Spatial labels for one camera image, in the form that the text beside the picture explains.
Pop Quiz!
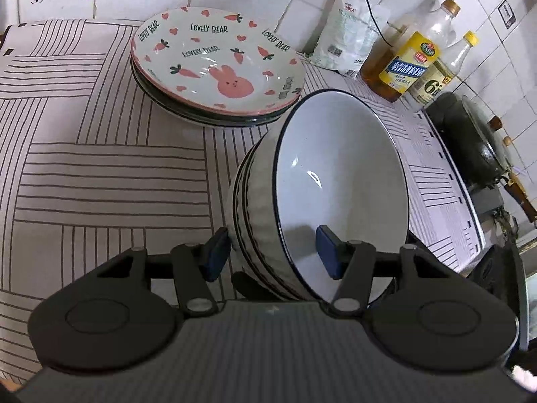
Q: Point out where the white black-rimmed plate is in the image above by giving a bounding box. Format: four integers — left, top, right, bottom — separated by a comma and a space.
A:
130, 62, 301, 124

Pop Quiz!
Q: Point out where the pink bunny carrot plate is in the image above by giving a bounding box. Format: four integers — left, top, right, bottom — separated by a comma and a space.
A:
130, 7, 305, 118

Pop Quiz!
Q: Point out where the large white ribbed bowl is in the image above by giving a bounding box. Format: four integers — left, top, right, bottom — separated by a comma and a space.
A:
226, 159, 298, 301

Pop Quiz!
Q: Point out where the black wok with lid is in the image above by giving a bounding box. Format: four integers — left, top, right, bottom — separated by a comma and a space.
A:
425, 92, 536, 224

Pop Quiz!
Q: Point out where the striped patterned table mat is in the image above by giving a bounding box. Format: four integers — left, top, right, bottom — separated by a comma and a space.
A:
0, 17, 488, 387

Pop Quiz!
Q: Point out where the yellow label cooking wine bottle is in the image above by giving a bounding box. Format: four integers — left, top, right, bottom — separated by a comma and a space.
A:
360, 0, 460, 103

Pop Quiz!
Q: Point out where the white vinegar bottle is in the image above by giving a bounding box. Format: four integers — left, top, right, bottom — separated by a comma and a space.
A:
400, 30, 479, 112

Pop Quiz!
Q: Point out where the white salt bag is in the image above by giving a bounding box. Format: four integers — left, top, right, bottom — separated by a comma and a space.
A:
308, 0, 390, 78

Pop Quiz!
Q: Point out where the right wall sticker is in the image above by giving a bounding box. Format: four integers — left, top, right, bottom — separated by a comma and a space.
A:
498, 0, 516, 30

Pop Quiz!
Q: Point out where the black power cable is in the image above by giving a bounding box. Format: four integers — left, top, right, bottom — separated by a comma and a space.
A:
345, 0, 393, 48

